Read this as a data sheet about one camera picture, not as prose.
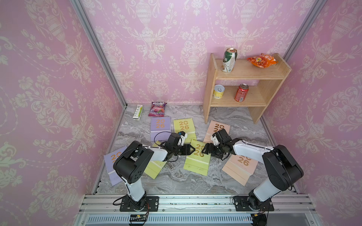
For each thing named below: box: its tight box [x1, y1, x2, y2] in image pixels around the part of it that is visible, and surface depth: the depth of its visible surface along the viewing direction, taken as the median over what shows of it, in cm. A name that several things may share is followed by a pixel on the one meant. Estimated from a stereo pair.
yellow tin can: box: [213, 84, 225, 99], surface depth 96 cm
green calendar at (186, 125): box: [172, 117, 197, 144], surface depth 108 cm
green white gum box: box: [132, 104, 144, 122], surface depth 111 cm
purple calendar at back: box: [149, 116, 172, 142], surface depth 108 cm
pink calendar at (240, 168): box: [222, 154, 259, 187], surface depth 87 cm
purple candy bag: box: [148, 101, 167, 117], surface depth 115 cm
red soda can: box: [234, 83, 249, 103], surface depth 89 cm
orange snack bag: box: [246, 53, 279, 69], surface depth 78 cm
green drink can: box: [221, 47, 238, 73], surface depth 73 cm
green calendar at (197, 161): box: [183, 139, 211, 177], surface depth 90 cm
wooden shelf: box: [203, 53, 292, 125], surface depth 83 cm
